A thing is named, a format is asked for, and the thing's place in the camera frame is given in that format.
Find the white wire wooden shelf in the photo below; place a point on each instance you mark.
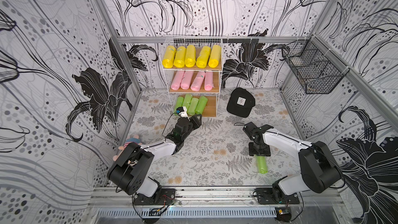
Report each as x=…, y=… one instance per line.
x=169, y=73

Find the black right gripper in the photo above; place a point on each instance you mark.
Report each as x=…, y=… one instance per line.
x=259, y=149

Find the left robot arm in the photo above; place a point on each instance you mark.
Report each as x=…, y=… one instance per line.
x=130, y=168

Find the pink trash bag roll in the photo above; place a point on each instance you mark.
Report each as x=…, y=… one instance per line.
x=186, y=80
x=197, y=83
x=175, y=85
x=209, y=81

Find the plush toy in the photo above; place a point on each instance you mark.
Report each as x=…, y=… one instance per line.
x=134, y=139

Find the metal base rail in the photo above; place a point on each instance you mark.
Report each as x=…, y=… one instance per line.
x=215, y=202

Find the black cap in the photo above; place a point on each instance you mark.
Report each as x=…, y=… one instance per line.
x=241, y=103

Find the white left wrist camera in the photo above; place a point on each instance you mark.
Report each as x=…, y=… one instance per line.
x=182, y=112

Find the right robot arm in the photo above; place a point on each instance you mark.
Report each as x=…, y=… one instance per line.
x=318, y=168

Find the yellow trash bag roll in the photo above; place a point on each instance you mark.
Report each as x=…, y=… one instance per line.
x=190, y=57
x=179, y=60
x=215, y=56
x=203, y=57
x=169, y=56

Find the green trash bag roll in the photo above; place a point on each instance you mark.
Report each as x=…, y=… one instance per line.
x=201, y=105
x=261, y=164
x=193, y=105
x=178, y=103
x=187, y=101

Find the black wire wall basket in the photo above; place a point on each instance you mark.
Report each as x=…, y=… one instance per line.
x=311, y=67

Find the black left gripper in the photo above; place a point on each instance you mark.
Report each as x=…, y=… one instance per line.
x=197, y=124

